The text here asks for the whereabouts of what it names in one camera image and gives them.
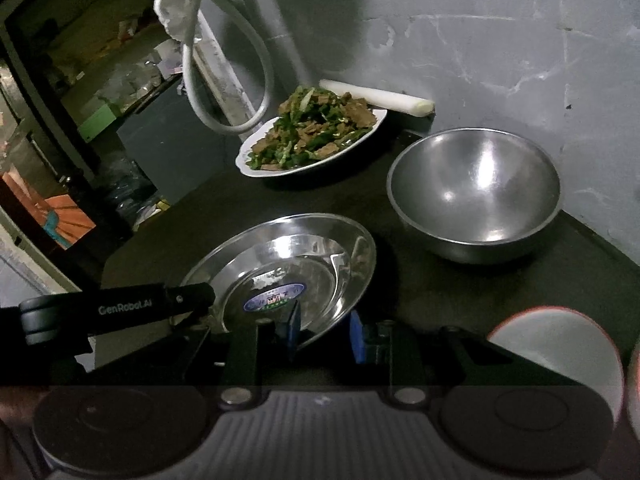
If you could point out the large steel bowl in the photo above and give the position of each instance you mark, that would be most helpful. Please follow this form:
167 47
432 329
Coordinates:
475 195

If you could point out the steel plate with blue label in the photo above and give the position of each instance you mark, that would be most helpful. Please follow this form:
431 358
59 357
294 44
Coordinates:
280 260

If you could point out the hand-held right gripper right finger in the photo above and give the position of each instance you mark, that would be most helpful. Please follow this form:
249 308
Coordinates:
357 337

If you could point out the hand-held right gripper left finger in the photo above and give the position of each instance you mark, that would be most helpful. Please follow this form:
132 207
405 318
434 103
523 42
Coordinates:
294 325

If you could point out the white red-rimmed bowl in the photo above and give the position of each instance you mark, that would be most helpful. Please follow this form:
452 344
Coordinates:
560 350
635 390

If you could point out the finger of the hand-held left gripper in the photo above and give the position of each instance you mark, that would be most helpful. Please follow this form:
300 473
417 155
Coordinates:
192 299

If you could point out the white leek stalk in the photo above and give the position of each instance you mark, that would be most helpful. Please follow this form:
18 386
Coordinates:
375 97

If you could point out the green box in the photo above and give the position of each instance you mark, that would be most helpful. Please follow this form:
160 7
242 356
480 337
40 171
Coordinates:
97 122

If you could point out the white plate of stir-fry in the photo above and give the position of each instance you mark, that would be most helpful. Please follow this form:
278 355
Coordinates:
310 135

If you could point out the white plastic bag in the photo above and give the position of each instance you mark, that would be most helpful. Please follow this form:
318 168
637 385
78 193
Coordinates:
172 10

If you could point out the orange patterned box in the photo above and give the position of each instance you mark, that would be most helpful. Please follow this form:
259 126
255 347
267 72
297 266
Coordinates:
55 215

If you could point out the dark grey box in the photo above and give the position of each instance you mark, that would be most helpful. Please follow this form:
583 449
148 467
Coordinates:
175 150

